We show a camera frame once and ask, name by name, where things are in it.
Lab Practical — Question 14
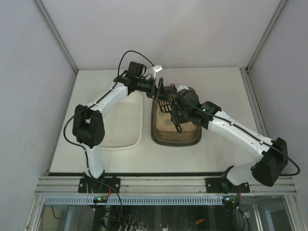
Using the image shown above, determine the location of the slotted grey cable duct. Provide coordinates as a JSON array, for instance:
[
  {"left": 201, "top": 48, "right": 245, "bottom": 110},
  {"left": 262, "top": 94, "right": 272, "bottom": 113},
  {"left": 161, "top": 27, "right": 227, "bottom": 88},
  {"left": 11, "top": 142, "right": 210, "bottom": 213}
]
[{"left": 45, "top": 195, "right": 224, "bottom": 205}]

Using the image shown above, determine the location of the black slotted litter scoop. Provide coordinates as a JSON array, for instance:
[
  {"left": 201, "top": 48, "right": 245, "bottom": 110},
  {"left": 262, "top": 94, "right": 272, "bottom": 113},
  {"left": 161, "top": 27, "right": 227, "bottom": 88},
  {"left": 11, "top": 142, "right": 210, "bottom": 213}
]
[{"left": 158, "top": 100, "right": 182, "bottom": 133}]

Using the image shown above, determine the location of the brown translucent litter box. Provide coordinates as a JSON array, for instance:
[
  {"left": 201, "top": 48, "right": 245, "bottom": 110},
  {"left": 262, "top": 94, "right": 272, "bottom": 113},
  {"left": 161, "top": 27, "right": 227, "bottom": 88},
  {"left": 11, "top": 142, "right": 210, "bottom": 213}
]
[{"left": 151, "top": 100, "right": 202, "bottom": 146}]

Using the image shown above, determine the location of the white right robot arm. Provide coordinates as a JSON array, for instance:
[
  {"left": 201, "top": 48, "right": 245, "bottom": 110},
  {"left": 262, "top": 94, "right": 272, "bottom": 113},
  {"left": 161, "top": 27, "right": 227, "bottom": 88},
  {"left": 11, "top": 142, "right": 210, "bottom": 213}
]
[{"left": 171, "top": 84, "right": 288, "bottom": 193}]

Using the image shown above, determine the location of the aluminium corner post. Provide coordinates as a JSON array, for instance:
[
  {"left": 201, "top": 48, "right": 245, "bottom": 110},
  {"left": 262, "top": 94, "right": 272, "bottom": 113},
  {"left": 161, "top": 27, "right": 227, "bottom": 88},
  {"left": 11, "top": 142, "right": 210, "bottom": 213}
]
[
  {"left": 246, "top": 0, "right": 289, "bottom": 72},
  {"left": 33, "top": 0, "right": 78, "bottom": 75}
]

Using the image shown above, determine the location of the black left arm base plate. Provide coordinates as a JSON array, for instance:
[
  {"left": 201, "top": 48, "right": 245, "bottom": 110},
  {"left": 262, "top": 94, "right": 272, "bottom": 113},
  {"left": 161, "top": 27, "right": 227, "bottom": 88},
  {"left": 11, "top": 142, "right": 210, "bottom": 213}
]
[{"left": 78, "top": 175, "right": 121, "bottom": 193}]

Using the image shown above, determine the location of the right side aluminium rail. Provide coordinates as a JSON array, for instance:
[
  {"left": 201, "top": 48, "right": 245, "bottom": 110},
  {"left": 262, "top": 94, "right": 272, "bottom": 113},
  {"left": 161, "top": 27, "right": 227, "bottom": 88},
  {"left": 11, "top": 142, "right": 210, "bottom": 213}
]
[{"left": 239, "top": 67, "right": 273, "bottom": 138}]

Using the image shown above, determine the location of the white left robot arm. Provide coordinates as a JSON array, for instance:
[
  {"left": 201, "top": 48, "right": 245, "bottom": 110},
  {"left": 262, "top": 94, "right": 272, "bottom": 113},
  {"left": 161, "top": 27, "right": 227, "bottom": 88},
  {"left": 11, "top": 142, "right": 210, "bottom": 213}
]
[{"left": 72, "top": 70, "right": 171, "bottom": 179}]

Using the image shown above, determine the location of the left aluminium corner post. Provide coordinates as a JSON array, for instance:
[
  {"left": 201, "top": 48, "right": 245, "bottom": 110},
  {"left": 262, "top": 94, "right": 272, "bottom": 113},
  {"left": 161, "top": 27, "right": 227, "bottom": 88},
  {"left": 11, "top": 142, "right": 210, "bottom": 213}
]
[{"left": 33, "top": 0, "right": 78, "bottom": 75}]

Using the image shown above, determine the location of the white plastic waste tray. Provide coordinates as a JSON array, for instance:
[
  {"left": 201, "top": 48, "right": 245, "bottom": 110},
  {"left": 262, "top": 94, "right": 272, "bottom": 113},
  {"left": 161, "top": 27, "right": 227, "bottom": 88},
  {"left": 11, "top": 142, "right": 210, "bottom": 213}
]
[{"left": 100, "top": 92, "right": 143, "bottom": 150}]

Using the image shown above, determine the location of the aluminium front frame rail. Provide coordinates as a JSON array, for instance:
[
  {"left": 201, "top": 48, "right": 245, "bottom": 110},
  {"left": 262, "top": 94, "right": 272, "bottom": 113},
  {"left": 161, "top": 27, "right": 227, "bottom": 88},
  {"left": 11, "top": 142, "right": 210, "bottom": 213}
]
[{"left": 35, "top": 176, "right": 297, "bottom": 196}]

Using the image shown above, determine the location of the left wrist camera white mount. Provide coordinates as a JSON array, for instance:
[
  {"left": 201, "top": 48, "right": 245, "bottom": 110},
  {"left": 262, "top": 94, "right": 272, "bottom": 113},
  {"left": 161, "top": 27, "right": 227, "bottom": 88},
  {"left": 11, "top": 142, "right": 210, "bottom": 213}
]
[{"left": 152, "top": 64, "right": 163, "bottom": 76}]

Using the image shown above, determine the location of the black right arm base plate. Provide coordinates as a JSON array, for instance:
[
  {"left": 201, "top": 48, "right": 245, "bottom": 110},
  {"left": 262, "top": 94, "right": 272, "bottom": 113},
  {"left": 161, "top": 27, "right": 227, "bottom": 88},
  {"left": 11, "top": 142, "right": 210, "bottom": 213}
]
[{"left": 205, "top": 177, "right": 250, "bottom": 194}]

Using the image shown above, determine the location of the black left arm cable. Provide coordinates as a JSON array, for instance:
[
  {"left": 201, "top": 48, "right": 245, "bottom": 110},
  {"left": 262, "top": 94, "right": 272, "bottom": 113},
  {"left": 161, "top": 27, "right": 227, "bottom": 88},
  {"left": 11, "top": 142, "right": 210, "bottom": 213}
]
[{"left": 63, "top": 50, "right": 154, "bottom": 147}]

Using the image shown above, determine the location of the right aluminium corner post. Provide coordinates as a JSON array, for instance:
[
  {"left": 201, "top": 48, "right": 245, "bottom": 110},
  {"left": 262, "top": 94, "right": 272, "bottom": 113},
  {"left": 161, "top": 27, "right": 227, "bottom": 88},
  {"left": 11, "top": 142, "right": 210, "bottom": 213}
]
[{"left": 246, "top": 0, "right": 289, "bottom": 72}]

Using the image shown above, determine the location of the grey-green clump lower left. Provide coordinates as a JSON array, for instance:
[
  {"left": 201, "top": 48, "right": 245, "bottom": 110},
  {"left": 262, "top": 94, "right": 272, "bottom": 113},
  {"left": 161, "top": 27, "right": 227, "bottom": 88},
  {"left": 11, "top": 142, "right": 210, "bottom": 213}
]
[{"left": 165, "top": 119, "right": 173, "bottom": 126}]

